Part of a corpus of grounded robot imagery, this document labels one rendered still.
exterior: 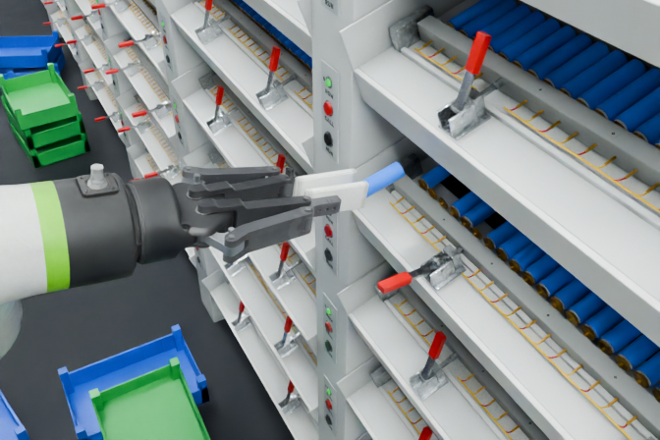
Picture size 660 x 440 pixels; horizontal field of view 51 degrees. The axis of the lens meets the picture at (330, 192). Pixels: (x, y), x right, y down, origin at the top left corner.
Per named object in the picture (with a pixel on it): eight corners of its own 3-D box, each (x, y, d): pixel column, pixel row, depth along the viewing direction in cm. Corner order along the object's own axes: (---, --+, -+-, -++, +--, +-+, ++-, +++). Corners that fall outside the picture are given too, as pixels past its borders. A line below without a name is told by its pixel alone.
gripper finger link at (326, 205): (291, 200, 66) (303, 218, 64) (337, 193, 69) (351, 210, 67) (289, 213, 67) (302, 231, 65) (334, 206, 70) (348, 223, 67)
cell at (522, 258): (570, 242, 72) (522, 276, 71) (558, 232, 74) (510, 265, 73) (569, 231, 71) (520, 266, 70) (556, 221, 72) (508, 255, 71)
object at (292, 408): (325, 489, 140) (303, 463, 131) (216, 301, 183) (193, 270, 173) (406, 429, 144) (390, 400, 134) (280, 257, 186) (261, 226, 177)
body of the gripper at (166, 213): (141, 215, 56) (247, 199, 60) (116, 163, 62) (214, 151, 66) (140, 287, 60) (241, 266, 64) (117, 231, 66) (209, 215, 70)
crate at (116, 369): (83, 455, 155) (76, 433, 150) (65, 390, 169) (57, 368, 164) (209, 401, 167) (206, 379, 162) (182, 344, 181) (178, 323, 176)
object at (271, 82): (323, 192, 95) (290, 118, 86) (179, 33, 138) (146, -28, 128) (441, 115, 99) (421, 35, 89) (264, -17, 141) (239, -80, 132)
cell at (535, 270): (584, 252, 71) (535, 289, 70) (572, 243, 72) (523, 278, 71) (583, 242, 70) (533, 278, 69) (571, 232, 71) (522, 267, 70)
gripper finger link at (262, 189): (191, 228, 65) (184, 220, 66) (292, 204, 71) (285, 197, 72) (192, 193, 63) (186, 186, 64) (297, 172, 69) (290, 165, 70)
